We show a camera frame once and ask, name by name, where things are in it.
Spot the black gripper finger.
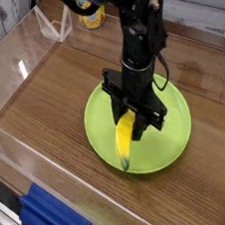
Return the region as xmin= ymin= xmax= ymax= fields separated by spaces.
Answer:
xmin=111 ymin=96 xmax=128 ymax=124
xmin=131 ymin=113 xmax=148 ymax=141

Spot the clear acrylic front wall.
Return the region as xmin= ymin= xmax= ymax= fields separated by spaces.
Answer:
xmin=0 ymin=128 xmax=154 ymax=225

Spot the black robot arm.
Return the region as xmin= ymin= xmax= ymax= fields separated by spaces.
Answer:
xmin=62 ymin=0 xmax=168 ymax=140

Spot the green round plate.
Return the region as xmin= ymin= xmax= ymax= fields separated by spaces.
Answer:
xmin=84 ymin=82 xmax=192 ymax=174

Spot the clear acrylic corner bracket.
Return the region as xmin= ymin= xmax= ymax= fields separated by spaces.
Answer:
xmin=35 ymin=5 xmax=73 ymax=43

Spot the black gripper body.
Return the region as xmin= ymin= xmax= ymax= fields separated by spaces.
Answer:
xmin=102 ymin=57 xmax=167 ymax=130

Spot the yellow toy banana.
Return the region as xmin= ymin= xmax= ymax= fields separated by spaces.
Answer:
xmin=114 ymin=111 xmax=135 ymax=171

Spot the yellow labelled tin can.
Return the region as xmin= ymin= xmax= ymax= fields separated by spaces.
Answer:
xmin=77 ymin=0 xmax=106 ymax=30

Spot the blue plastic clamp block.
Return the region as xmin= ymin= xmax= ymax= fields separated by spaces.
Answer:
xmin=19 ymin=183 xmax=93 ymax=225

